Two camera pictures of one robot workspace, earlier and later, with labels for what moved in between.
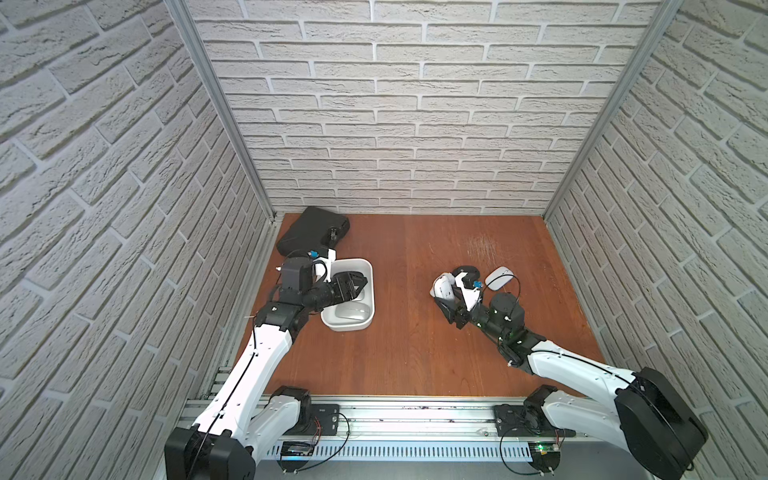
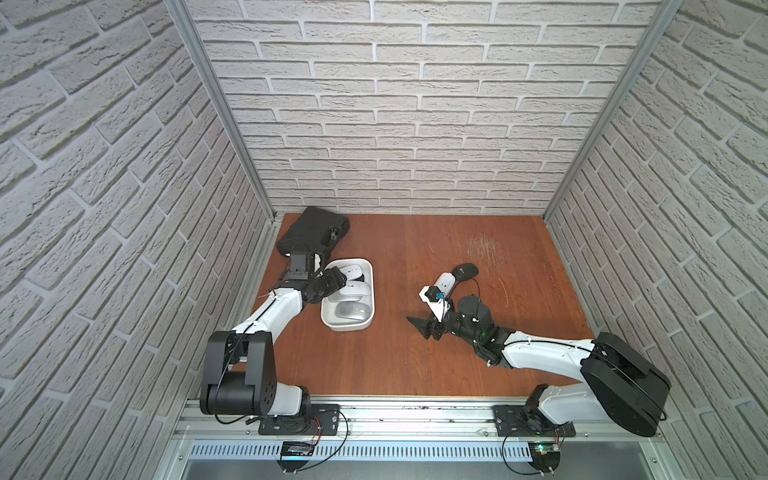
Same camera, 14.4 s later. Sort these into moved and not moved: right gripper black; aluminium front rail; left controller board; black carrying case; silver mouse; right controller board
Moved: right gripper black
Not moved: left controller board; silver mouse; right controller board; aluminium front rail; black carrying case
